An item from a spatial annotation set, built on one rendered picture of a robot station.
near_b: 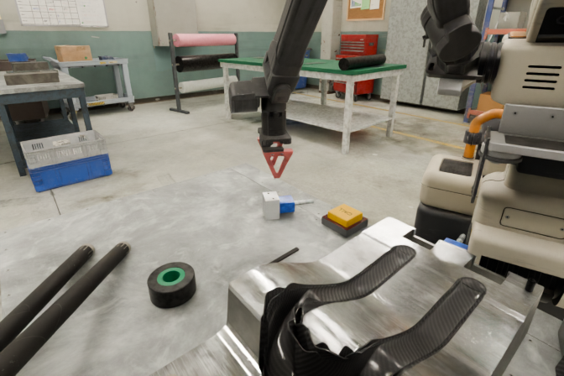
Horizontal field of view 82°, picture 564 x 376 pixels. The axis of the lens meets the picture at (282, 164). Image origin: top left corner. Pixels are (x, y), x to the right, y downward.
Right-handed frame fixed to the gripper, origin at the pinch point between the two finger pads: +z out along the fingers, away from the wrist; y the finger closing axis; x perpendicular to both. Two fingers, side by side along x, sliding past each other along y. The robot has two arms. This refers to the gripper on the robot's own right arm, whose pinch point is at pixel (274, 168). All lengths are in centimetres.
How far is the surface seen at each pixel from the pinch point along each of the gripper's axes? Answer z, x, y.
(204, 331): 12.5, -16.8, 33.7
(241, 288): -0.8, -10.9, 39.7
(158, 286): 9.0, -24.4, 26.1
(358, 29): -36, 275, -601
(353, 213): 9.0, 17.4, 9.7
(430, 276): 3.8, 17.9, 37.7
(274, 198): 7.4, -0.4, 1.6
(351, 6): -80, 263, -621
